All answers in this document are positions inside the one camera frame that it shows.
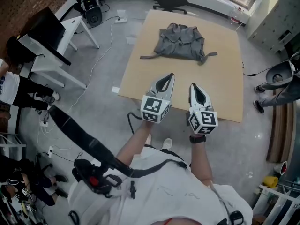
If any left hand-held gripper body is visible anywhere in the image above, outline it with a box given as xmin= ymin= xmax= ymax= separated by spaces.
xmin=140 ymin=90 xmax=173 ymax=124

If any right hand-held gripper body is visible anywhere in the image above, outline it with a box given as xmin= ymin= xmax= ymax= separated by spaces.
xmin=188 ymin=104 xmax=218 ymax=135

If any grey robe garment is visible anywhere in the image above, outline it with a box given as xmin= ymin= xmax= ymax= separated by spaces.
xmin=140 ymin=22 xmax=218 ymax=67

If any person's left forearm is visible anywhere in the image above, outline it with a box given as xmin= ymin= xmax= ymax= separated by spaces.
xmin=116 ymin=121 xmax=153 ymax=166

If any person's right forearm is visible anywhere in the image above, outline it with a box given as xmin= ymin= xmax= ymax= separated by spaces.
xmin=189 ymin=142 xmax=214 ymax=188

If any black shoulder pack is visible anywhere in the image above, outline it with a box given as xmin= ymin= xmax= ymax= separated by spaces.
xmin=48 ymin=105 xmax=134 ymax=198

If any person's white t-shirt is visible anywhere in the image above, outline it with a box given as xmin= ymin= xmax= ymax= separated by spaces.
xmin=67 ymin=146 xmax=254 ymax=225

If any wooden step platform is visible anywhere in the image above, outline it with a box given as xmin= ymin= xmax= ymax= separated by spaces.
xmin=266 ymin=88 xmax=298 ymax=164

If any clear water jug red cap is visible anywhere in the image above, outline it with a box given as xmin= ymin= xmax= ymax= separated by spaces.
xmin=229 ymin=5 xmax=245 ymax=25

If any yellow container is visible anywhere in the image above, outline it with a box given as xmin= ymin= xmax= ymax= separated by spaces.
xmin=263 ymin=176 xmax=279 ymax=188

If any white red paper cup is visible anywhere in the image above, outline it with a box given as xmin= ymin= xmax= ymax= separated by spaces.
xmin=274 ymin=161 xmax=288 ymax=175

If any white desk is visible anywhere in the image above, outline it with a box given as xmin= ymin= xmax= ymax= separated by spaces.
xmin=20 ymin=15 xmax=100 ymax=89

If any grey locker cabinet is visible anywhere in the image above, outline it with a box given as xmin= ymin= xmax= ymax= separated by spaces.
xmin=246 ymin=0 xmax=300 ymax=54

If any black monitor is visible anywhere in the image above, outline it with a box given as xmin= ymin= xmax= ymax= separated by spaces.
xmin=17 ymin=7 xmax=72 ymax=67

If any brown strap wristwatch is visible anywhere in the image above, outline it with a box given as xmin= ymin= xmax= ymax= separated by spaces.
xmin=189 ymin=134 xmax=207 ymax=145

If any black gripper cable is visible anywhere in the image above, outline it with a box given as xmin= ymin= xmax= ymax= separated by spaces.
xmin=127 ymin=111 xmax=143 ymax=135

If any black cable with adapter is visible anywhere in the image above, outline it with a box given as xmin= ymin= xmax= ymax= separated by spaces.
xmin=241 ymin=61 xmax=274 ymax=77

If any black chest strap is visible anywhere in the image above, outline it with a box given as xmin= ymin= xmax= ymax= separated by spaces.
xmin=126 ymin=158 xmax=188 ymax=178

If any long white cable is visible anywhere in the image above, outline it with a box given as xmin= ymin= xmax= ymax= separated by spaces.
xmin=37 ymin=21 xmax=118 ymax=150

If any black floor cable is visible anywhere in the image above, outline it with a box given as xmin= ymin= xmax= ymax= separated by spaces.
xmin=37 ymin=149 xmax=84 ymax=162

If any white wire shelf rack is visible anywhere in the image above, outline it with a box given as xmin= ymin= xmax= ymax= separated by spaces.
xmin=0 ymin=132 xmax=28 ymax=159
xmin=252 ymin=184 xmax=300 ymax=225

